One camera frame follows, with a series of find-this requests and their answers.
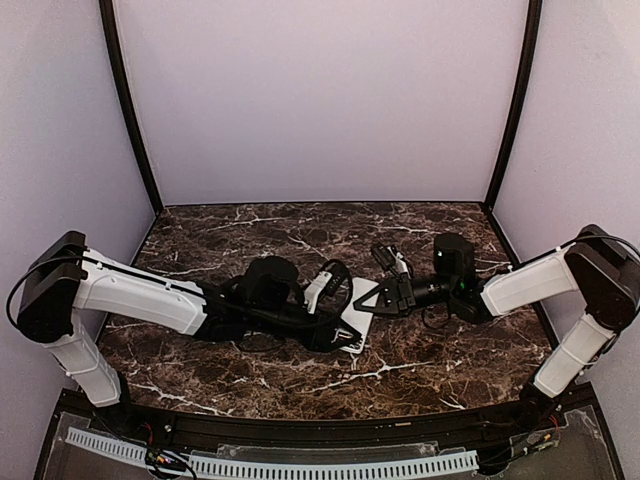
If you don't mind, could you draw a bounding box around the left black frame post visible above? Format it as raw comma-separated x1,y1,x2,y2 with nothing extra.
98,0,164,216

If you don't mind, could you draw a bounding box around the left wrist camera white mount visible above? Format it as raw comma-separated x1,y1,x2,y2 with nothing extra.
304,259,354,316

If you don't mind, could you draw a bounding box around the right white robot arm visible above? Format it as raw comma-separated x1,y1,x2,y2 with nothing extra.
353,224,639,399

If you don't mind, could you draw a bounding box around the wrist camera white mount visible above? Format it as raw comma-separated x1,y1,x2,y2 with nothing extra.
370,243,413,279
304,259,354,316

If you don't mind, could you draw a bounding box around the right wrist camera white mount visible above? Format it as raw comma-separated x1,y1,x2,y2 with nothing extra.
370,243,413,279

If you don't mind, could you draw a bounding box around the black front rail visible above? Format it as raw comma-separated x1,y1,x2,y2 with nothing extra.
123,403,527,449

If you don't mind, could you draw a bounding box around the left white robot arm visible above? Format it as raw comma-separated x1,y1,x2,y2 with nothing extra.
7,231,373,409

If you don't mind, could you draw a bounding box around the black frame post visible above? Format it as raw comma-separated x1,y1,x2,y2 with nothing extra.
484,0,543,211
98,0,164,216

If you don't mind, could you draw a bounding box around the white remote control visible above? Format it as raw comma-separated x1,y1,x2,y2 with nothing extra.
341,277,378,355

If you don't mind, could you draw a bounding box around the right black frame post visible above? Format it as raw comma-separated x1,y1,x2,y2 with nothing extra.
484,0,543,211

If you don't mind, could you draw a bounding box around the white slotted cable duct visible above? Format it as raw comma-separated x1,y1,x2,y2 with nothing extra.
65,427,479,479

